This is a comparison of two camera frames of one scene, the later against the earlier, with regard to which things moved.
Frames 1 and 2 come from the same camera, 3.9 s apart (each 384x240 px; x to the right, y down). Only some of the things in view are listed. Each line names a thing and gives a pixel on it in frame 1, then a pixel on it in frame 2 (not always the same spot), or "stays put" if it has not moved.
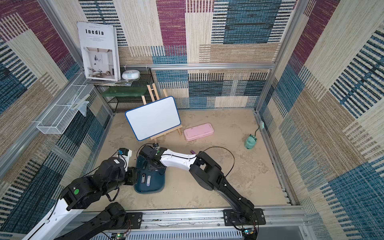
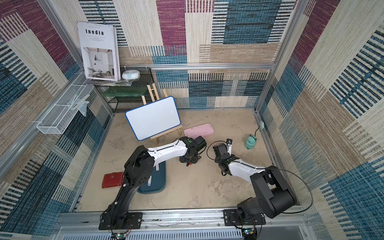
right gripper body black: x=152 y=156 to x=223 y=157
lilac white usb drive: x=148 y=180 stays put
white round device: x=131 y=74 stays put
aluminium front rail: x=279 y=223 stays put
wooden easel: x=154 y=92 stays put
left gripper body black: x=131 y=178 to x=193 y=160
